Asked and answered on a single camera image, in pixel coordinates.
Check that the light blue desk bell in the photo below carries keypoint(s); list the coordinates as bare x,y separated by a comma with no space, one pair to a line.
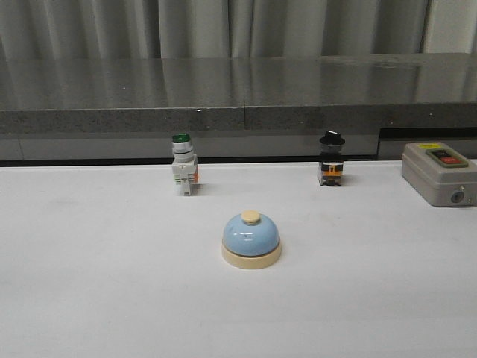
251,241

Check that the grey stone counter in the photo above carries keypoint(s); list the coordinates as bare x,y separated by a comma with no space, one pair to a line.
255,109

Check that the grey curtain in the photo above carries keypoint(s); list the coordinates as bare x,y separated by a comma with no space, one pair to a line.
200,29

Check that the green pushbutton switch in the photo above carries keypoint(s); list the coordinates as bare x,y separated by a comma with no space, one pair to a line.
185,163

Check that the black rotary selector switch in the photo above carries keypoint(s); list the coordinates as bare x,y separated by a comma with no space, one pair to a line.
331,163

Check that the grey on-off switch box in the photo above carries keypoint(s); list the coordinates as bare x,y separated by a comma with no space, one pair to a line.
441,175

